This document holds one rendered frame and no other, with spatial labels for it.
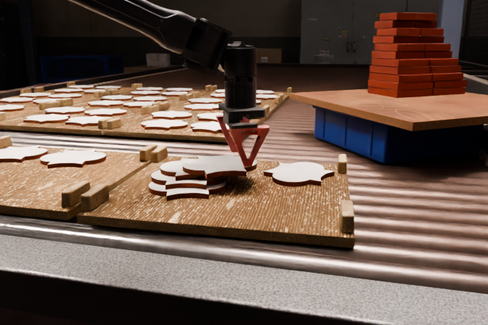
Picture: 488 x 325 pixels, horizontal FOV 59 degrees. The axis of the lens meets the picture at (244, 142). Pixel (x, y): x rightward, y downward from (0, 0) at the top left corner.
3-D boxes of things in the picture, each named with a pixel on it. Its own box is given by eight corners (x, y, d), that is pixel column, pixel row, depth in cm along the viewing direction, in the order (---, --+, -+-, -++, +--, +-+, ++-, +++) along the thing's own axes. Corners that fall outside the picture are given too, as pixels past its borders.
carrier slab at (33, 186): (67, 220, 66) (67, 211, 66) (-139, 199, 75) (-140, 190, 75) (160, 160, 99) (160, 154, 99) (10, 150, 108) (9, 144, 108)
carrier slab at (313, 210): (354, 249, 57) (355, 238, 57) (76, 224, 65) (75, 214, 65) (345, 172, 91) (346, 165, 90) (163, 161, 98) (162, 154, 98)
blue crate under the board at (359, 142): (484, 152, 106) (489, 112, 104) (383, 165, 95) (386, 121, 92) (396, 128, 134) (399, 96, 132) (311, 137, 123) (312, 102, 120)
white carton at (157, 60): (166, 67, 724) (166, 54, 719) (145, 67, 728) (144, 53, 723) (171, 65, 753) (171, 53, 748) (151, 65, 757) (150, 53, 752)
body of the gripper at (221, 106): (229, 122, 73) (228, 78, 71) (218, 112, 82) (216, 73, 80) (266, 120, 74) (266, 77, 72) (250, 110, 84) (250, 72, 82)
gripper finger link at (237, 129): (232, 171, 73) (231, 117, 70) (223, 159, 79) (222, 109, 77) (270, 168, 74) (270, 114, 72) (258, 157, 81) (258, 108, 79)
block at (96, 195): (91, 212, 65) (89, 195, 65) (80, 211, 66) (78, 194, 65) (110, 199, 71) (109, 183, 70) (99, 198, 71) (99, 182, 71)
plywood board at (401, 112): (579, 114, 100) (580, 107, 100) (412, 131, 82) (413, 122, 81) (420, 91, 145) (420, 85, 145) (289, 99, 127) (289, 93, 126)
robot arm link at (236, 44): (227, 41, 72) (260, 41, 73) (219, 41, 78) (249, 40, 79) (228, 83, 73) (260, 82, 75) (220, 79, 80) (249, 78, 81)
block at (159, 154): (158, 164, 91) (157, 151, 90) (150, 163, 91) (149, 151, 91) (168, 156, 97) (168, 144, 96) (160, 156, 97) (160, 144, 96)
